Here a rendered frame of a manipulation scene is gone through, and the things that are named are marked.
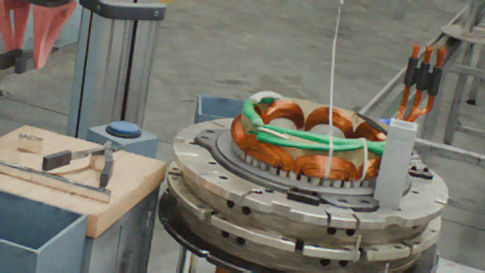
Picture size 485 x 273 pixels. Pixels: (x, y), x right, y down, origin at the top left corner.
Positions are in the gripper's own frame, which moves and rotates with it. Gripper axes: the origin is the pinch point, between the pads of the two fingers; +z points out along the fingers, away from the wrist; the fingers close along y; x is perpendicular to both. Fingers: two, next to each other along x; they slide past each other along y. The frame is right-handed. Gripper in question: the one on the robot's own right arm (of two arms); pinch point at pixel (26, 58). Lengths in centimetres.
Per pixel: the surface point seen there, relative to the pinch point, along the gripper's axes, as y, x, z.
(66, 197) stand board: 8.8, -5.3, 12.1
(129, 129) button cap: 3.4, 26.5, 13.6
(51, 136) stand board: -0.7, 10.6, 11.7
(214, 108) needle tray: 10.0, 44.5, 13.0
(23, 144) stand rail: -1.2, 4.0, 11.1
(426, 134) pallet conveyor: 34, 301, 74
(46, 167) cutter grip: 5.4, -3.7, 10.1
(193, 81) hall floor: -105, 441, 109
